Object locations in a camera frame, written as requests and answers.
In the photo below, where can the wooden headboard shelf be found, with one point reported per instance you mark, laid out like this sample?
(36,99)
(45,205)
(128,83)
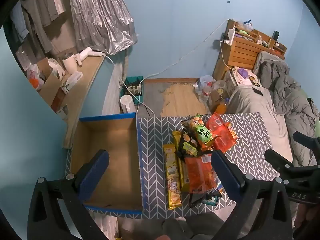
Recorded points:
(245,51)

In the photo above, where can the hanging grey garments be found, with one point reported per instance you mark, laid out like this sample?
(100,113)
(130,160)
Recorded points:
(47,5)

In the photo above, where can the small white appliance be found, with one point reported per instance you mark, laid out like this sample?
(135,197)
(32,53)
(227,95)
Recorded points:
(56,67)

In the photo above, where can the clear plastic bag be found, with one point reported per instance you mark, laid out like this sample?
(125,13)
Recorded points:
(207,79)

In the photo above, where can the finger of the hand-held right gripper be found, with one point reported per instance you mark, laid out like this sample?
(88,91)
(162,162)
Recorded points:
(275,158)
(303,138)

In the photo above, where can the purple item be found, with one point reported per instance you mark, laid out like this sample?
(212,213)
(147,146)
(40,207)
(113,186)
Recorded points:
(242,73)

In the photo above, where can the hanging light blue garment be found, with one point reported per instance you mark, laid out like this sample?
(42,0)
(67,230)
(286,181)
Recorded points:
(18,22)

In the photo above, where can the grey bed sheet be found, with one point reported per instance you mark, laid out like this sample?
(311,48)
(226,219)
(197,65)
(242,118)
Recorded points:
(260,115)

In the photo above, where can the long yellow snack packet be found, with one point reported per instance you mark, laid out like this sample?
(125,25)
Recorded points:
(172,180)

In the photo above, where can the blue-edged cardboard box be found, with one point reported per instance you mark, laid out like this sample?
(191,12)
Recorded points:
(110,155)

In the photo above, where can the dark snack packet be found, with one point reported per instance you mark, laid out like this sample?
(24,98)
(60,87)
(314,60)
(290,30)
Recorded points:
(196,197)

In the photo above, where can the green cloth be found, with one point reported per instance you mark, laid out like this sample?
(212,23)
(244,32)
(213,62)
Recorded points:
(317,127)

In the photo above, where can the green orange snack bag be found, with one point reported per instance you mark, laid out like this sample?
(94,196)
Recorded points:
(202,132)

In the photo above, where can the wooden counter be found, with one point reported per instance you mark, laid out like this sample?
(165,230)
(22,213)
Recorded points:
(85,80)

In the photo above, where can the silver foil curtain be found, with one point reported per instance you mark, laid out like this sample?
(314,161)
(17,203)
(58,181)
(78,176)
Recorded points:
(100,17)

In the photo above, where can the person's grey trousers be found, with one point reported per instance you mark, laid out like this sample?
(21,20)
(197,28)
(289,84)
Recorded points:
(175,227)

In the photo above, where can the white carton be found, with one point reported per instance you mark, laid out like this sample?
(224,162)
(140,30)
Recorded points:
(72,80)

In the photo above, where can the grey duvet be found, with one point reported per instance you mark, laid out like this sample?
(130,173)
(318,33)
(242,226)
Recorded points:
(292,100)

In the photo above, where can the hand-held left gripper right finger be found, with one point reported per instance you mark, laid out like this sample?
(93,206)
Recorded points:
(226,172)

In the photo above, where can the brown cardboard box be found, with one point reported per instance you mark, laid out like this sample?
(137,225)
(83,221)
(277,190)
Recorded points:
(50,85)

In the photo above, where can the white floor power strip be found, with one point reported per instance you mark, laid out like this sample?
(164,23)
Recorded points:
(135,89)

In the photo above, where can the red white plastic bag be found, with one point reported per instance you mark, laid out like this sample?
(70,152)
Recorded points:
(35,80)

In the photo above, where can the black phone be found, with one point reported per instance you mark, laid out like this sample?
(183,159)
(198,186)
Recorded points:
(257,91)

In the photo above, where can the black bottle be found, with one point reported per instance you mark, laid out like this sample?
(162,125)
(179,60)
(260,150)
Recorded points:
(275,38)

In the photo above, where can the white cup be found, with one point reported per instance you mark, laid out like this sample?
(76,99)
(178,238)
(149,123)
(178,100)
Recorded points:
(70,63)

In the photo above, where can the white pitcher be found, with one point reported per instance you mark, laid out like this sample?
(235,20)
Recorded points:
(127,105)

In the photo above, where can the red translucent snack bag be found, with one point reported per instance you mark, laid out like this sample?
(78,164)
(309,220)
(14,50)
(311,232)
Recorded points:
(222,140)

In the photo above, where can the small plastic bag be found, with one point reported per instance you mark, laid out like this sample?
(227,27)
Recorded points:
(246,25)

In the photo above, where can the person's right hand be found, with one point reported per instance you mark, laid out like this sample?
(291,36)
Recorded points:
(307,215)

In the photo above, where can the large orange snack bag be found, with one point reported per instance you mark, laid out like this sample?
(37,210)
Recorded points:
(200,175)

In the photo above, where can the white hair dryer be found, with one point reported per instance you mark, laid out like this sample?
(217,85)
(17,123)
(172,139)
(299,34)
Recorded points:
(87,53)

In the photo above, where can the teal storage bin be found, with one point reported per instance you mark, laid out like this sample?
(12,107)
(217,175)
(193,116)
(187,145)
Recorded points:
(140,97)

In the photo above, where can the orange drink bottle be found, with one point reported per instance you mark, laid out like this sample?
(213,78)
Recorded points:
(222,108)

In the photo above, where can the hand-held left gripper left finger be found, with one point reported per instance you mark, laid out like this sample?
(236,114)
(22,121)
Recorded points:
(93,172)

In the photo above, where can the black yellow snack bag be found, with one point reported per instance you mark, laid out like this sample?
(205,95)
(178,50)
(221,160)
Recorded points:
(188,147)

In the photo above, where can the clear plastic bottle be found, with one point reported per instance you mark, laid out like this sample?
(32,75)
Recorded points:
(205,92)

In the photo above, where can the white headboard power strip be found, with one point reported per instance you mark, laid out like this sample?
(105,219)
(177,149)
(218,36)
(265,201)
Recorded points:
(230,36)

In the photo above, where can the long gold snack packet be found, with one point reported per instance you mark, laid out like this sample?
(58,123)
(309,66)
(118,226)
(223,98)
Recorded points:
(180,165)

